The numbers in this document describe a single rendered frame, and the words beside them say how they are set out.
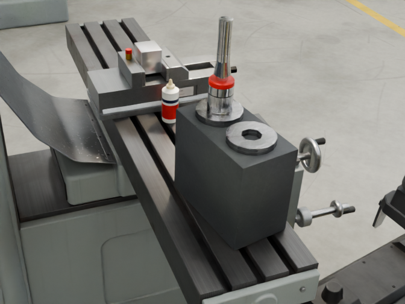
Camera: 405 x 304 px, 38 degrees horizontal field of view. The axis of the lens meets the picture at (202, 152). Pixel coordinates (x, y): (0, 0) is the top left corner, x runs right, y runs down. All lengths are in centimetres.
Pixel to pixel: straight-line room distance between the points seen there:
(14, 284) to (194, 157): 64
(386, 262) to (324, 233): 96
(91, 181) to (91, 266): 27
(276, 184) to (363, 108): 253
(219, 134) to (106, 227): 59
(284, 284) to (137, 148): 48
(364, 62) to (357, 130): 90
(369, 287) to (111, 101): 79
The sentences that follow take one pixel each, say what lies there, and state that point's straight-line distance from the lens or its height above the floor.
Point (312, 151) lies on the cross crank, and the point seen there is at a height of 66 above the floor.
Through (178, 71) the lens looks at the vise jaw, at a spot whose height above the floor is 103.
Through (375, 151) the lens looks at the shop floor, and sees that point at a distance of 316.
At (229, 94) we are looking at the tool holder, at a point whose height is 117.
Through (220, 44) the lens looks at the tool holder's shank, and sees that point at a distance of 101.
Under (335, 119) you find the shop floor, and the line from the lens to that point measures 337.
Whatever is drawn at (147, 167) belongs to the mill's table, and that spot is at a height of 93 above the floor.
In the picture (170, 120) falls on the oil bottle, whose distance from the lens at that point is 140.
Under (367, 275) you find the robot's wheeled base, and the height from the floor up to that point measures 59.
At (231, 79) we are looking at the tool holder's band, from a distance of 105.
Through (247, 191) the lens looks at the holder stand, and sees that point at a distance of 99.
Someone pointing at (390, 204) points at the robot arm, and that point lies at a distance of 110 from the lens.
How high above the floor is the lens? 168
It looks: 35 degrees down
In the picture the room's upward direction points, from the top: 3 degrees clockwise
